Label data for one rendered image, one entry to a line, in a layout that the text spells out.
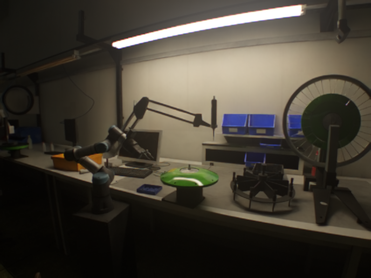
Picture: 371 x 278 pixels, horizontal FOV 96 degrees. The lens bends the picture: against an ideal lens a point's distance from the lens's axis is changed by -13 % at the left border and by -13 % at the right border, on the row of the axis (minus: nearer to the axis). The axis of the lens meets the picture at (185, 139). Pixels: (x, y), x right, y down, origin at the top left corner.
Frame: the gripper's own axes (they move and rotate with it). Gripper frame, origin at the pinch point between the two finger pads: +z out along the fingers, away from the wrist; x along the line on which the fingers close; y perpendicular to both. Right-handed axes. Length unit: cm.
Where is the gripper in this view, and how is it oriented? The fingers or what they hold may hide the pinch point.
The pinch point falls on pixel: (151, 158)
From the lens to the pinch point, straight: 111.2
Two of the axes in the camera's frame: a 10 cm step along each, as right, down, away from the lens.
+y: -5.4, 7.9, 2.9
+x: -3.2, 1.2, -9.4
